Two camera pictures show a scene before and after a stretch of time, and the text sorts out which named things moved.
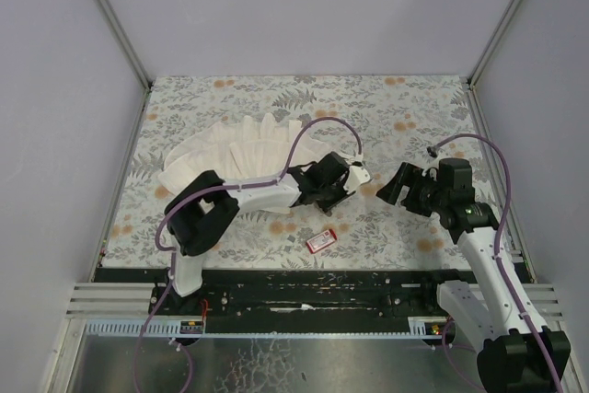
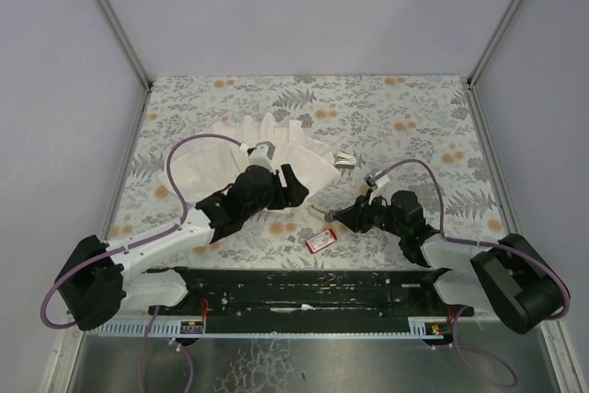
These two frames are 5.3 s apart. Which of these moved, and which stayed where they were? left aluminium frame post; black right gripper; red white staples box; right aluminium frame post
Moved: black right gripper
Stayed: red white staples box; right aluminium frame post; left aluminium frame post
